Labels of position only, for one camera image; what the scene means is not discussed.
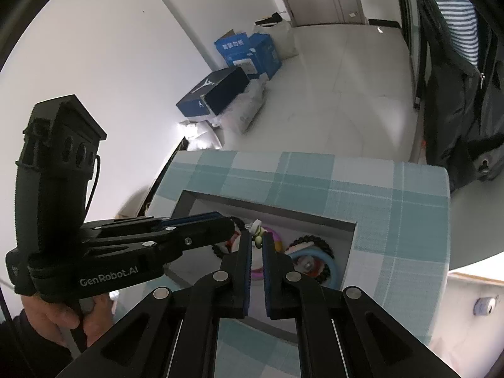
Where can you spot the black jacket striped shirt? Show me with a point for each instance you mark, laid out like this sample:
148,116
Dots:
463,124

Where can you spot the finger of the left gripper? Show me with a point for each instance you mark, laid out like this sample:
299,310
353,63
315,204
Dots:
172,242
139,225

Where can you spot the person's left hand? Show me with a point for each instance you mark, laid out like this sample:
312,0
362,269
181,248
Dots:
48,319

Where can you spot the teal checkered tablecloth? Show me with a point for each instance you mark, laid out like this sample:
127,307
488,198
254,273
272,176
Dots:
400,255

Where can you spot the dark blue shoe box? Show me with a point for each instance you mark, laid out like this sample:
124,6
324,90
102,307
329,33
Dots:
211,96

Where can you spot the clear plastic bag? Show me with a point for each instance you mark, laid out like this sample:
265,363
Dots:
240,113

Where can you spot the grey jewelry box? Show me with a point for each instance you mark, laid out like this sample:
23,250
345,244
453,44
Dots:
295,234

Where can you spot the black framed mirror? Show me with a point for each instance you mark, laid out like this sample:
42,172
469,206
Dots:
416,42

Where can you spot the white plastic bag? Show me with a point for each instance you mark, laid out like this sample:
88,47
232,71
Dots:
281,33

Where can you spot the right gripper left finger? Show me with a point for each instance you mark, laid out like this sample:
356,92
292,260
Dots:
235,297

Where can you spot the red santa charm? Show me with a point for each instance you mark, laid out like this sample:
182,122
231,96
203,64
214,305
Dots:
309,265

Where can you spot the light blue cardboard box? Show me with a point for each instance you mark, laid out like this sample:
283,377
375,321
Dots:
256,55

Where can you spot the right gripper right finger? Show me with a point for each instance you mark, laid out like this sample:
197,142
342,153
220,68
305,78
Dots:
280,296

